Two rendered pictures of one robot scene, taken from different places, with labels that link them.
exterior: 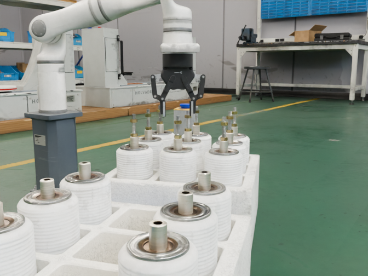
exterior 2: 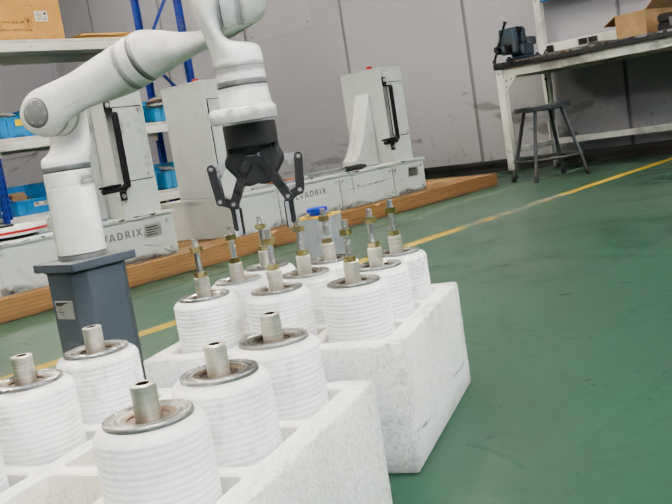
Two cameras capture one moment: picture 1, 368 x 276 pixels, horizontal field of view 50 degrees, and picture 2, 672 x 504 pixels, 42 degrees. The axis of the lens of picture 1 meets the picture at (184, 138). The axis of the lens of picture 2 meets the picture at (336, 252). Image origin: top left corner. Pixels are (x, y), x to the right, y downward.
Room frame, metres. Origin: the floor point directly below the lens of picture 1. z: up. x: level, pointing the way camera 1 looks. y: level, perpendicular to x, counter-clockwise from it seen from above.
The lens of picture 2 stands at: (-0.23, -0.23, 0.45)
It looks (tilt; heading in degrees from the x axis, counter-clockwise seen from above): 7 degrees down; 7
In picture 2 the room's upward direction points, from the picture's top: 9 degrees counter-clockwise
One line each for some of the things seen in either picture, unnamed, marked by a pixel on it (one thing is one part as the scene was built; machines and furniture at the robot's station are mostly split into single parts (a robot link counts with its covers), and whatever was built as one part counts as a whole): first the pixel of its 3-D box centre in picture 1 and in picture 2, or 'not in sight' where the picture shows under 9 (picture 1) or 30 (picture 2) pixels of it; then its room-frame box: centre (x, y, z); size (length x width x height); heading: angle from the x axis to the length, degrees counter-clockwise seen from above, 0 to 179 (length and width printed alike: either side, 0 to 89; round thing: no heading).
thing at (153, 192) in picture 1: (188, 195); (321, 372); (1.11, -0.01, 0.09); 0.39 x 0.39 x 0.18; 77
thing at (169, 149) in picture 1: (177, 149); (276, 289); (0.99, 0.02, 0.25); 0.08 x 0.08 x 0.01
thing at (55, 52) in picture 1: (49, 41); (59, 132); (1.40, 0.46, 0.54); 0.09 x 0.09 x 0.17; 76
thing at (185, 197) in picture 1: (185, 203); (217, 360); (0.55, 0.00, 0.26); 0.02 x 0.02 x 0.03
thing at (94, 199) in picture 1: (87, 222); (110, 424); (0.73, 0.19, 0.16); 0.10 x 0.10 x 0.18
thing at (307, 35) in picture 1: (307, 34); (644, 19); (5.51, -1.68, 0.87); 0.40 x 0.30 x 0.23; 40
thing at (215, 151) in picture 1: (223, 151); (353, 282); (0.96, -0.10, 0.25); 0.08 x 0.08 x 0.01
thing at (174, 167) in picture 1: (178, 183); (286, 350); (0.99, 0.02, 0.16); 0.10 x 0.10 x 0.18
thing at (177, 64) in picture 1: (177, 70); (253, 151); (0.99, 0.02, 0.45); 0.08 x 0.08 x 0.09
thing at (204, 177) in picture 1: (204, 180); (271, 328); (0.67, -0.04, 0.26); 0.02 x 0.02 x 0.03
